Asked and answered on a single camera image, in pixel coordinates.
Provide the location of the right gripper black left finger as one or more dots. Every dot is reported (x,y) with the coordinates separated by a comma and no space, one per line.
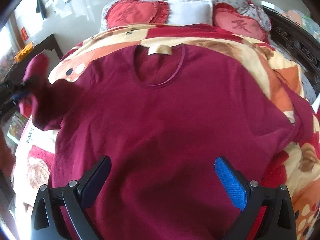
(78,195)

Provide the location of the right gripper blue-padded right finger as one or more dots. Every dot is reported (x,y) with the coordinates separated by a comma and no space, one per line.
(279,218)

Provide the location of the maroon knit shirt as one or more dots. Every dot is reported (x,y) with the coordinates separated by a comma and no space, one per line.
(163,120)

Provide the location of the dark wooden console table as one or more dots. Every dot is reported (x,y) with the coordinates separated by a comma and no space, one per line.
(17,70)

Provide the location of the green printed gift box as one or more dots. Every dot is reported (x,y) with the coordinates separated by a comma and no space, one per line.
(17,125)

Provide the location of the orange plastic basket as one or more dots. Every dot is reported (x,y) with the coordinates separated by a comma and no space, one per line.
(24,52)

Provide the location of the orange red cream fleece blanket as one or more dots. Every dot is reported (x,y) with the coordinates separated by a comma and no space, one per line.
(297,167)

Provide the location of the red heart cushion left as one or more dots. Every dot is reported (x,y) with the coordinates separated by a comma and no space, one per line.
(125,12)

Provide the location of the red heart cushion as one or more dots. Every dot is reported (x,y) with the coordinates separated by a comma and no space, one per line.
(125,12)
(226,17)

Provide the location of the dark carved wooden headboard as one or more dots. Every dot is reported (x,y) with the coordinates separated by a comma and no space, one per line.
(298,43)

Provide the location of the white pillow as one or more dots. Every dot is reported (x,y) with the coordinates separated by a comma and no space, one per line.
(183,12)

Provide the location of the red heart cushion right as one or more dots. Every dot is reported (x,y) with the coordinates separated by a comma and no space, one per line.
(226,17)

